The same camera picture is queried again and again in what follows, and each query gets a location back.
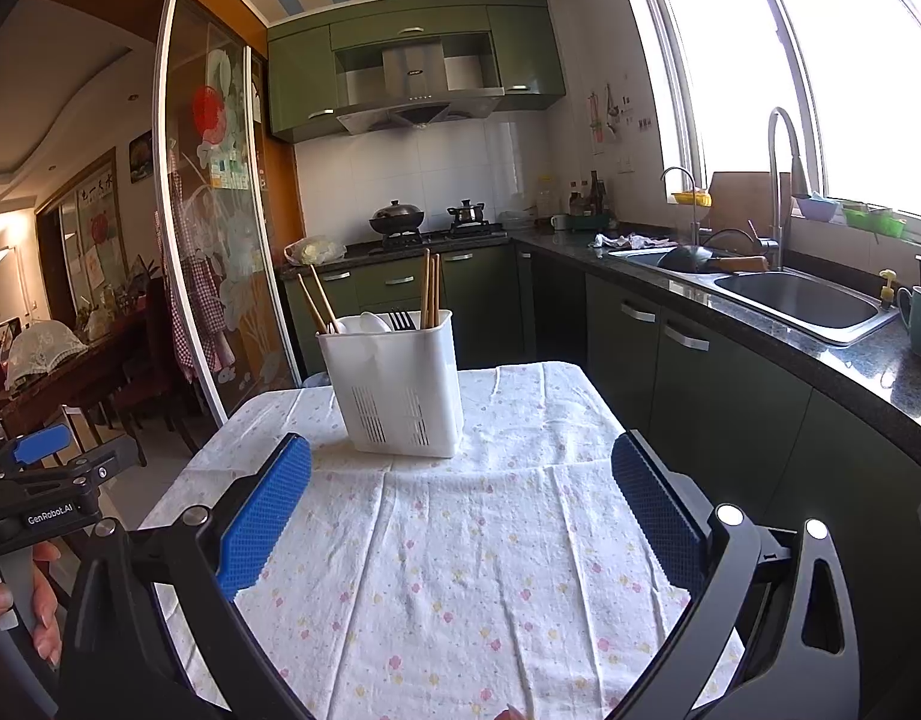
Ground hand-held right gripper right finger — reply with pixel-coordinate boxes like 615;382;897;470
602;430;860;720

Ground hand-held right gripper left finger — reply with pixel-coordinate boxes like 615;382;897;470
59;433;316;720

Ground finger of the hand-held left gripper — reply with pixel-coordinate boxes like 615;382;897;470
51;444;148;488
0;424;73;470

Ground white plastic utensil holder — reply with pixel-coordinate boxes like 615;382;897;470
316;310;463;460

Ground white plastic spoon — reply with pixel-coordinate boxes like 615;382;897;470
338;311;392;336

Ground person's left hand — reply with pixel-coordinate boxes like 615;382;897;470
0;544;64;668

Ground dark wooden dining table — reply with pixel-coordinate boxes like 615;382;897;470
0;315;150;443

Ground dark wooden dining chair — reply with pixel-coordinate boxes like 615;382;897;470
111;277;206;432

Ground white lace food cover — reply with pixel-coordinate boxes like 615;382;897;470
2;319;88;391

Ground green sink base cabinet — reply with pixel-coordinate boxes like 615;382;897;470
531;255;921;720

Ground floral white tablecloth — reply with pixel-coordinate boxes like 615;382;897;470
134;361;739;720

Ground red checked apron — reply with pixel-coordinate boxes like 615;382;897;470
164;150;232;383

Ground etched glass sliding door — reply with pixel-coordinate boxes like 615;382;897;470
151;0;304;425

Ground stainless steel double sink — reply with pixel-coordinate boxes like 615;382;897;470
608;244;902;347

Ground white plastic bag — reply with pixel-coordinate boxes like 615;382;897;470
283;236;347;267

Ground crumpled dish rag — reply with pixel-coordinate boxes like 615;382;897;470
589;232;677;252

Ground green drawer base cabinet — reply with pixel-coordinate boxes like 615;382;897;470
280;244;536;376

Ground small steel faucet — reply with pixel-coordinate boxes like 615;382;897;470
660;166;712;241

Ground group of sauce bottles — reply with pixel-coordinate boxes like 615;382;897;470
569;170;611;218

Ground black wok with lid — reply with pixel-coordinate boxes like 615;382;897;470
368;199;425;235

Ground wooden cutting board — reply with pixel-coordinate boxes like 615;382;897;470
706;171;793;241

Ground black gas stove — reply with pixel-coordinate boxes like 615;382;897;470
366;221;510;248

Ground purple plastic bowl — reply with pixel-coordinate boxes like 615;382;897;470
794;193;840;222

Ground tall steel faucet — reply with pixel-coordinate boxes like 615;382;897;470
766;106;812;271

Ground stainless steel range hood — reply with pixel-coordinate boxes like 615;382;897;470
334;43;506;137

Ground kitchen window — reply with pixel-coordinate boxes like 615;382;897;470
625;0;921;241

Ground calligraphy wall poster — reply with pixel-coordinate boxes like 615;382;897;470
77;165;120;293

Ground black wok with wooden handle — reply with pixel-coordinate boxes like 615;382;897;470
657;229;770;275

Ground wall hooks with tools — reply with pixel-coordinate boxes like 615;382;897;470
602;82;634;140

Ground green wall cabinet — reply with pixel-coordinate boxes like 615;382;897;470
266;0;568;143

